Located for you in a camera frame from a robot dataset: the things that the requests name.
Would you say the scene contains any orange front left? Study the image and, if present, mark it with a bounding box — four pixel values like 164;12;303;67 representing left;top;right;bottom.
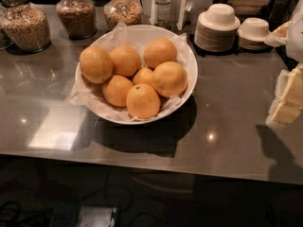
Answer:
101;75;134;107

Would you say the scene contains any clear glass bottle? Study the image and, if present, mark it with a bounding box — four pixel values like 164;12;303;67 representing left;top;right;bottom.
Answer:
154;0;170;28

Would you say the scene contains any small orange in centre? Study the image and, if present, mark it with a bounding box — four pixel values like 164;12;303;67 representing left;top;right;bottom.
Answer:
133;67;153;86

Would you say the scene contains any white stand behind bottle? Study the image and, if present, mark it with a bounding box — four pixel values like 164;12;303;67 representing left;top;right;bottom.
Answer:
141;0;213;31

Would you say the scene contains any large orange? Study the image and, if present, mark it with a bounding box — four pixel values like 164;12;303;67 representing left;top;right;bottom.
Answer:
80;45;113;84
151;61;187;97

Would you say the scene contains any white paper bowl on plates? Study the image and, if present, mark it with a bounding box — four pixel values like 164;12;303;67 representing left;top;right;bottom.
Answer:
198;4;241;31

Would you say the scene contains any glass jar of grains left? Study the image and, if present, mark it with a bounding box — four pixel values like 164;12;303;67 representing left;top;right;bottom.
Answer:
1;0;51;52

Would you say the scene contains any glass jar at left edge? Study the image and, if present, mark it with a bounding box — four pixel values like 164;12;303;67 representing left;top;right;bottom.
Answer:
0;6;12;50

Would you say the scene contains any small stack of paper plates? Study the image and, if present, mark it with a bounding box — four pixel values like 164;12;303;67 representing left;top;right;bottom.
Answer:
238;36;268;51

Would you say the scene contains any small white paper bowl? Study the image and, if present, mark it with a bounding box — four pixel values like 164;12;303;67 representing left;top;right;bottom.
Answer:
238;17;270;42

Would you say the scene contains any tall stack of paper plates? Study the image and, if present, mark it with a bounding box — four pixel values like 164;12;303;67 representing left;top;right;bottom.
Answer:
194;12;240;53

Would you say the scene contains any orange back middle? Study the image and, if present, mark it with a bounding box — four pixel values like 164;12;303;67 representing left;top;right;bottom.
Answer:
110;45;141;77

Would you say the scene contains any glass jar of cereal middle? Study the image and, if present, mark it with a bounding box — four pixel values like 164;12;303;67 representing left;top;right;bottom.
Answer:
56;0;97;39

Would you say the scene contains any orange front with stem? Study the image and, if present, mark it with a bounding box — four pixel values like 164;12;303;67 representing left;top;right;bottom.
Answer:
126;84;161;119

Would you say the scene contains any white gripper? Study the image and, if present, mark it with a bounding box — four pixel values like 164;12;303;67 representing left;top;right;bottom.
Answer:
264;8;303;125

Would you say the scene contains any orange back right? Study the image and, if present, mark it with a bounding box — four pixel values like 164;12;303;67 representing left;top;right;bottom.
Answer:
143;38;177;69

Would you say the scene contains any glass jar of granola right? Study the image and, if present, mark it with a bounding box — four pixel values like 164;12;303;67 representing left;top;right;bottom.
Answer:
103;0;143;29

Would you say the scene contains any grey box under table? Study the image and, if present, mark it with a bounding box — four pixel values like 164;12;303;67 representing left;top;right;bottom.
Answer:
76;206;117;227

